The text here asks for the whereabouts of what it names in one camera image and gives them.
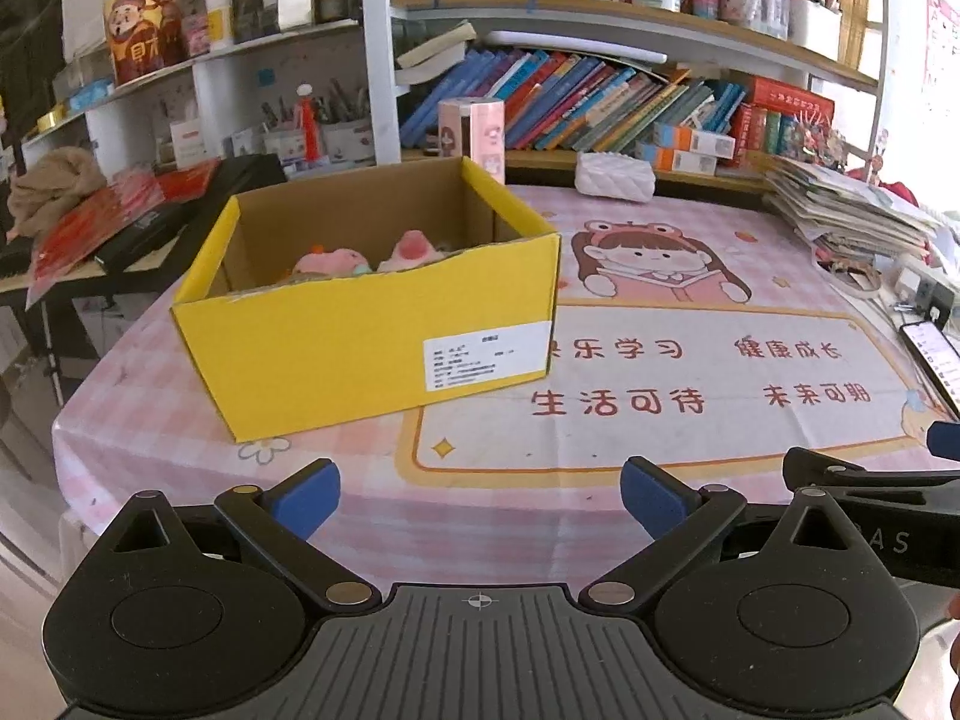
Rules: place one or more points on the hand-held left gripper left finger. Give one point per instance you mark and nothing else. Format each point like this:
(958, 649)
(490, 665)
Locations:
(304, 499)

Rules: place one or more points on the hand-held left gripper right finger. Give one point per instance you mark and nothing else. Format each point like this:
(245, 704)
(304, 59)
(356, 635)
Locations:
(656, 499)

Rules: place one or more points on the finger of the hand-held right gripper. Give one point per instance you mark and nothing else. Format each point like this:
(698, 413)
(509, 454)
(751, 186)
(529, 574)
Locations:
(946, 439)
(885, 487)

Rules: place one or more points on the yellow cardboard box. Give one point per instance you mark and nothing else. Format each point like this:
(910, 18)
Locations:
(322, 360)

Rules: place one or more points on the pink peach toy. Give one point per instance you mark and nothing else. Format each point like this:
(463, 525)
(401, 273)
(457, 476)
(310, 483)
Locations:
(330, 262)

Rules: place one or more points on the pink plush pig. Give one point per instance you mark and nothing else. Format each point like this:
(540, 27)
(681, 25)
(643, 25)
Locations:
(409, 251)

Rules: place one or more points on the person's right hand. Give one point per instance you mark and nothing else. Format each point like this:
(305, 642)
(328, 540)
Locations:
(955, 645)

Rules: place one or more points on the pink checked tablecloth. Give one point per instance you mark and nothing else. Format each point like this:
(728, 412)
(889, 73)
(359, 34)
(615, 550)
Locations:
(675, 435)

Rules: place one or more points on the black smartphone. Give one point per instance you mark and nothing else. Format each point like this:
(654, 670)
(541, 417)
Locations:
(934, 360)

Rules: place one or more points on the white power strip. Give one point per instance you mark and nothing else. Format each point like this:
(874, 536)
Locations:
(930, 289)

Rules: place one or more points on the stack of papers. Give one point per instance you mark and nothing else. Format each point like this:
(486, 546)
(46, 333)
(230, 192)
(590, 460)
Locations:
(840, 206)

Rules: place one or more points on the red cloth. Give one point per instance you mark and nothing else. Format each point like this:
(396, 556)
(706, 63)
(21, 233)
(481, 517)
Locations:
(896, 187)

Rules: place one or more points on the black keyboard stand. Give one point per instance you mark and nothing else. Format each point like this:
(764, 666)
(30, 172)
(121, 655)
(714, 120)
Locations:
(51, 345)

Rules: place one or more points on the white quilted clutch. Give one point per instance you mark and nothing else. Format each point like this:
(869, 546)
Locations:
(615, 178)

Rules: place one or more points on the colourful ornament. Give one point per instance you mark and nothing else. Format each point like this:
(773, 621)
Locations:
(823, 139)

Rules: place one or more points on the black electronic keyboard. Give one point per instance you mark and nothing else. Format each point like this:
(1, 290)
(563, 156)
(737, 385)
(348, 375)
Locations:
(247, 176)

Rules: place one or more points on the orange white carton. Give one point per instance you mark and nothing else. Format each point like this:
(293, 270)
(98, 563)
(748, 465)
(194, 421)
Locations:
(694, 141)
(675, 161)

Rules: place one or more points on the red paper packets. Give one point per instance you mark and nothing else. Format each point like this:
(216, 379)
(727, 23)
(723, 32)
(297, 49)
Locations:
(105, 217)

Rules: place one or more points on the row of small red books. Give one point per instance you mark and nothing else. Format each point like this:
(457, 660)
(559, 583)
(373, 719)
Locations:
(765, 135)

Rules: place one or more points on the white pen holder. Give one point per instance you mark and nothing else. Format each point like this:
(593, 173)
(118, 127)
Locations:
(346, 141)
(281, 141)

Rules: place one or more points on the red white glue bottle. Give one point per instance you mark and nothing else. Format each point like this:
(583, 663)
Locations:
(309, 127)

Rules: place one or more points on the white box red label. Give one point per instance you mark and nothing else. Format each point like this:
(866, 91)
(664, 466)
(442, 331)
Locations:
(187, 144)

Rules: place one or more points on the red thick dictionary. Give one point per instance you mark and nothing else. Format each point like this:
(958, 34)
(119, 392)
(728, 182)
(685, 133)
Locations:
(787, 99)

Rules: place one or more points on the beige cloth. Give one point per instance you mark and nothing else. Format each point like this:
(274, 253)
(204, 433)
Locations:
(56, 187)

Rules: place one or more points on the pink cartoon cylinder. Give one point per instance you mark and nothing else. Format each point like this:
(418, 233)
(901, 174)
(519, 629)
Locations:
(480, 139)

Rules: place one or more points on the row of leaning colourful books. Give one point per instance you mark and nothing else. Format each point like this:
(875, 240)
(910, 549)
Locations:
(570, 101)

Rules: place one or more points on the white bookshelf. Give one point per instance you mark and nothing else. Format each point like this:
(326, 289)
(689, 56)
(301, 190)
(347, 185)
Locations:
(379, 90)

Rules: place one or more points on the white container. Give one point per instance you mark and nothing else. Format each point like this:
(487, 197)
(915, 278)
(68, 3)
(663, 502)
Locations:
(814, 26)

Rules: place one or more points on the row of yellow books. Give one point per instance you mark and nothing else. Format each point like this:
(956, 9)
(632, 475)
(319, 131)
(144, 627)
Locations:
(859, 11)

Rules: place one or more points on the gold tin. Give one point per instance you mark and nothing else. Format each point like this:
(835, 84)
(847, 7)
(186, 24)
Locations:
(54, 118)

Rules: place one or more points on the blue box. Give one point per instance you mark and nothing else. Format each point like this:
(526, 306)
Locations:
(88, 97)

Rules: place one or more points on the white rod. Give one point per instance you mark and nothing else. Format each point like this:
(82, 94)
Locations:
(577, 43)

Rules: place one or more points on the stacked beige books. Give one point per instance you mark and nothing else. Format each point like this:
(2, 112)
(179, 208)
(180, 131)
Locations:
(435, 52)

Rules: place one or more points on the white jar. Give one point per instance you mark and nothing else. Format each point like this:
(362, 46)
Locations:
(220, 22)

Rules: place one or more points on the fortune god figure box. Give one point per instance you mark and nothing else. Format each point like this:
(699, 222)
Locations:
(142, 34)

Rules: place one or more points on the dark door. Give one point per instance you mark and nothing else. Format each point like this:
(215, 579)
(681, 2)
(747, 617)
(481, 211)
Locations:
(30, 15)

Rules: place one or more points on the wall poster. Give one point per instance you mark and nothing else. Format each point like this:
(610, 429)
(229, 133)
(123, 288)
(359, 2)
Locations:
(941, 45)

